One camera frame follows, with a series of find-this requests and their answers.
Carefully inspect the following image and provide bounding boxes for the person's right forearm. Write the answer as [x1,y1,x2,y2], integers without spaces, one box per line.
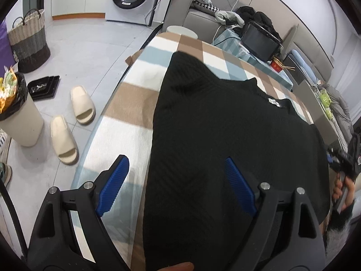
[324,202,356,263]

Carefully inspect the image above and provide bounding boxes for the beige slipper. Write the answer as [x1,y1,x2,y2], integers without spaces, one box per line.
[70,86,96,125]
[51,115,79,166]

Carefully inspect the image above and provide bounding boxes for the black cooker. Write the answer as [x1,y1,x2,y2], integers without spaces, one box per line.
[241,21,282,62]

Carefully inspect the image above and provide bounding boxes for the grey low cabinet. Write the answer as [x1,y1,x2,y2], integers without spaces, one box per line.
[293,79,339,147]

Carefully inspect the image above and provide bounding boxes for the white round stool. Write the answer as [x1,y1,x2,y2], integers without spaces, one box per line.
[166,25,198,38]

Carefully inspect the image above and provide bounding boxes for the person's left hand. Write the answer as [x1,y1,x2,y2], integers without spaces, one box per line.
[162,262,195,271]

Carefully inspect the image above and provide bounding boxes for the beige trash bin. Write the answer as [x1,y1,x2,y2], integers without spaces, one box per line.
[0,72,44,147]

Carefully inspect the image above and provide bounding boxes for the grey-green garment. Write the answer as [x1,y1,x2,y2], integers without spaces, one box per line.
[216,10,244,26]

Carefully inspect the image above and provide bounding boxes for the grey sofa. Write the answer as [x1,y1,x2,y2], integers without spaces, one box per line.
[162,0,246,44]

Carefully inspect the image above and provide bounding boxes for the black tray stack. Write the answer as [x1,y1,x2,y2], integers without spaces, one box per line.
[27,75,60,100]

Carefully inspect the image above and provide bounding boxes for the blue pillow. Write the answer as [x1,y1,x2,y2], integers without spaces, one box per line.
[290,49,316,82]

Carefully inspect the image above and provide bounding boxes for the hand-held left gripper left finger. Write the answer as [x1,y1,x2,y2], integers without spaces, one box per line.
[28,155,130,271]

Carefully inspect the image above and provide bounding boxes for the houndstooth pillow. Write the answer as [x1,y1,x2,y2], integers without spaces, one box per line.
[193,1,220,13]

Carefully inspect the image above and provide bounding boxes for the checkered blanket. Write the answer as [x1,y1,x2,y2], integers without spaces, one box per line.
[70,31,330,271]

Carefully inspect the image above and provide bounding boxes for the white sneaker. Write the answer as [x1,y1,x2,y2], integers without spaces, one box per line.
[0,162,13,188]

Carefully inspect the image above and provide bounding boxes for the yellow snack wrappers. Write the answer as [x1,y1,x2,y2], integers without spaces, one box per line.
[0,65,19,113]

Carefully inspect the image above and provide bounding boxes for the red bowl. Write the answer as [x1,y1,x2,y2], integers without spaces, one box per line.
[271,57,285,72]

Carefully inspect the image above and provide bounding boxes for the black knit sweater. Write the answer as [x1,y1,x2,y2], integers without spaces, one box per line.
[142,51,331,271]

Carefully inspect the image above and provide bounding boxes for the woven basket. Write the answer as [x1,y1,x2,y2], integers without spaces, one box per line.
[7,8,51,74]

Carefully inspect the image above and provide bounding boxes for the teal checked side table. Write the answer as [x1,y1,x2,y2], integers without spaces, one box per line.
[213,28,294,91]

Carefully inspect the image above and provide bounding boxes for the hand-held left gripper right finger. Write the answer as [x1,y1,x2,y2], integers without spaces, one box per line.
[225,157,326,271]

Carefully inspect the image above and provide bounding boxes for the pile of black clothes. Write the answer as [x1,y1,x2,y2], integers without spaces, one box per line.
[235,6,282,41]

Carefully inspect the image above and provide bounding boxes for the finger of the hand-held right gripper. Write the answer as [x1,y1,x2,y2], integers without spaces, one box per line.
[324,145,340,170]

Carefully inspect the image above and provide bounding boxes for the wooden chopsticks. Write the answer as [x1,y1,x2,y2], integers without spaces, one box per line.
[278,59,296,70]

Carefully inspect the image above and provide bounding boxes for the person's right hand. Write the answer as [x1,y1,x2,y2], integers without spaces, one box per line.
[331,172,357,212]

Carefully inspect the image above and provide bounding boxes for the grey upholstered bed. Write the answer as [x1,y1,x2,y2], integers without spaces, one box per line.
[282,24,335,86]

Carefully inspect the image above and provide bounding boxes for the purple bag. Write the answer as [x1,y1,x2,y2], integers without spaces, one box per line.
[0,20,17,68]

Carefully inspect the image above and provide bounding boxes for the grey puffy jacket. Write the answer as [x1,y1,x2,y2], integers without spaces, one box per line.
[322,83,356,147]

